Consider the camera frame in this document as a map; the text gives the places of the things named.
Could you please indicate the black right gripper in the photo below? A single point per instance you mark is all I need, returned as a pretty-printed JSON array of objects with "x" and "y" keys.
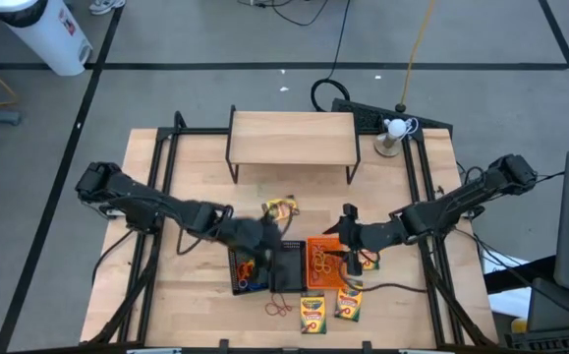
[{"x": 358, "y": 236}]

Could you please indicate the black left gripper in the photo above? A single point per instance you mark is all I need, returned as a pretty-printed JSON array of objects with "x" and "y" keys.
[{"x": 252, "y": 238}]

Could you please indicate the yellow rubber band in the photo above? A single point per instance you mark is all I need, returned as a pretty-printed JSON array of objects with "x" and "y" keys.
[
  {"x": 325, "y": 259},
  {"x": 319, "y": 268}
]

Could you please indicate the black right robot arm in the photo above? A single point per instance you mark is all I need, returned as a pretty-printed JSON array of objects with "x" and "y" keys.
[{"x": 461, "y": 196}]

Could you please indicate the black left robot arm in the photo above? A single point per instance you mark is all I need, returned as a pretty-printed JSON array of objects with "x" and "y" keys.
[{"x": 156, "y": 206}]

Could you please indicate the white bulb desk lamp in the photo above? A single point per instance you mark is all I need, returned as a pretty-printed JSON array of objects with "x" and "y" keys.
[{"x": 396, "y": 128}]

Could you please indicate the orange slotted plastic basket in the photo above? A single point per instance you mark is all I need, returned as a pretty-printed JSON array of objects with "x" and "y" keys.
[{"x": 338, "y": 280}]

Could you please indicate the yellow green crayon box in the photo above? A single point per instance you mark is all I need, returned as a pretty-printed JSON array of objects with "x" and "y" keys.
[
  {"x": 349, "y": 305},
  {"x": 313, "y": 314},
  {"x": 279, "y": 207},
  {"x": 371, "y": 265}
]

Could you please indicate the black slotted plastic basket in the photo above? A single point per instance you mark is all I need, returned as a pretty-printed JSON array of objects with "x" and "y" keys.
[
  {"x": 289, "y": 268},
  {"x": 257, "y": 282}
]

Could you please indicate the wooden riser shelf black legs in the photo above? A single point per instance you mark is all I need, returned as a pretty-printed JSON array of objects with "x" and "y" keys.
[{"x": 289, "y": 137}]

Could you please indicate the black table clamp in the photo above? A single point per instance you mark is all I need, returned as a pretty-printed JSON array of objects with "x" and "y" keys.
[
  {"x": 223, "y": 344},
  {"x": 366, "y": 345}
]

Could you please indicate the white paper sheet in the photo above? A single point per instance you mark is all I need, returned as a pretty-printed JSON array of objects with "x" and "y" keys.
[{"x": 502, "y": 305}]

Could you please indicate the small yellow object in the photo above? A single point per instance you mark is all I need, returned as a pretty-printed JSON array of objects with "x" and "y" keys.
[{"x": 519, "y": 325}]

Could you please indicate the dark grey case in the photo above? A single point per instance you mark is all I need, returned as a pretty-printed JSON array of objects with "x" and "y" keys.
[{"x": 559, "y": 310}]

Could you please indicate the black keyboard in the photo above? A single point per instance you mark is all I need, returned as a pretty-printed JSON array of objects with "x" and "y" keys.
[{"x": 554, "y": 341}]

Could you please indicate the person's shoe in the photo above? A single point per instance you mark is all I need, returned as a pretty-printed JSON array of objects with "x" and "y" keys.
[{"x": 107, "y": 6}]

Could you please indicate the white trash can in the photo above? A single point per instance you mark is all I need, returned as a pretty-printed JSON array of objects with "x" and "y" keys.
[{"x": 48, "y": 34}]

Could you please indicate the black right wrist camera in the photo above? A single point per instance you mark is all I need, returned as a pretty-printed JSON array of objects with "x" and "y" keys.
[{"x": 354, "y": 265}]

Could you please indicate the black aluminium table frame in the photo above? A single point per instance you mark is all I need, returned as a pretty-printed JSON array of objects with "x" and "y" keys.
[{"x": 200, "y": 132}]

